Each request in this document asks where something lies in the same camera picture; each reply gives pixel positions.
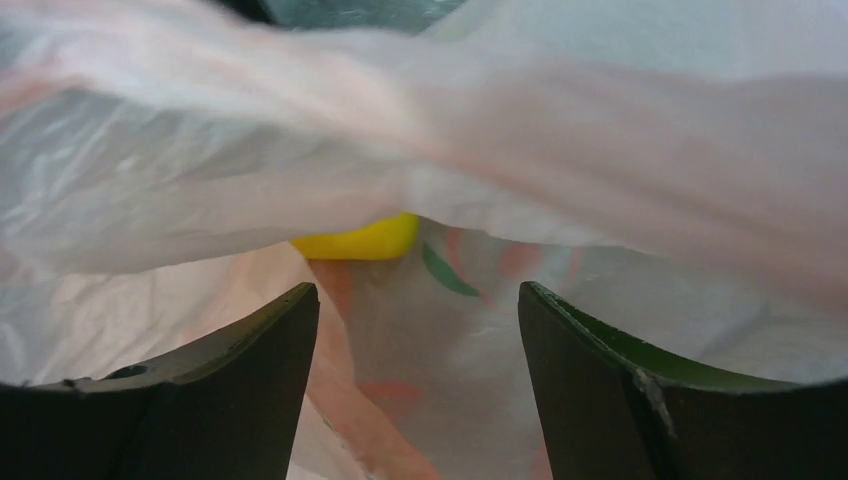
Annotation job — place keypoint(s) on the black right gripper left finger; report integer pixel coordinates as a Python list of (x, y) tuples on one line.
[(225, 406)]

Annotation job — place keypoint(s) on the yellow fake lemon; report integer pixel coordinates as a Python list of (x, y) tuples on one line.
[(384, 240)]

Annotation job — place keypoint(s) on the pink plastic bag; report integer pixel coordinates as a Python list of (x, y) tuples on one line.
[(676, 169)]

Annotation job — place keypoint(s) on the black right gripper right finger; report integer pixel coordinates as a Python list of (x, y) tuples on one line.
[(612, 406)]

